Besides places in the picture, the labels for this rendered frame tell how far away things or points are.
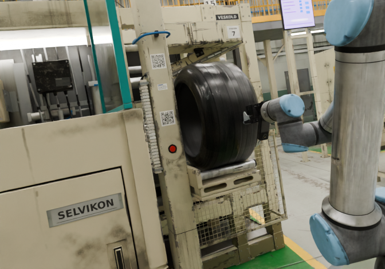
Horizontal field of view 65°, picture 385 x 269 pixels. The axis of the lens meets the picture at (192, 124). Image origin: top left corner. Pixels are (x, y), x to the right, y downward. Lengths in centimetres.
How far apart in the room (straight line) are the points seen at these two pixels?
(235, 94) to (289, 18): 433
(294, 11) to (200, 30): 394
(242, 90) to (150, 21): 58
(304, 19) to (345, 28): 513
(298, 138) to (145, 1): 99
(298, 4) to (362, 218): 516
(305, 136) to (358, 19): 57
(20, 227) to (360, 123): 76
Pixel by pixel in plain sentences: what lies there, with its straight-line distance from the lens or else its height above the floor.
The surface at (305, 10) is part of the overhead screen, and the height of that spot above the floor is 262.
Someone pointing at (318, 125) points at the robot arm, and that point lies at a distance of 121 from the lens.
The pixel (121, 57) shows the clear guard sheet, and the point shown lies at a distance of 69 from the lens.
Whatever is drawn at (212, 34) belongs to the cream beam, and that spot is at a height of 170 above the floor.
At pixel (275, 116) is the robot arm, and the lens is 120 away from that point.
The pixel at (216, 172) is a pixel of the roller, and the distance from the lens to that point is 157.
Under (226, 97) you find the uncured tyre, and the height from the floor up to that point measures 127.
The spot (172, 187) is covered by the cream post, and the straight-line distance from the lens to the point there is 157.
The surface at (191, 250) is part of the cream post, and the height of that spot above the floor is 51.
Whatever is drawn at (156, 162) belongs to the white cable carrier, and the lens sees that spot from 154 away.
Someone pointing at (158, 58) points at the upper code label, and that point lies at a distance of 156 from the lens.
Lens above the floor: 125
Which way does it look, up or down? 3 degrees down
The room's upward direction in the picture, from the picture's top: 9 degrees counter-clockwise
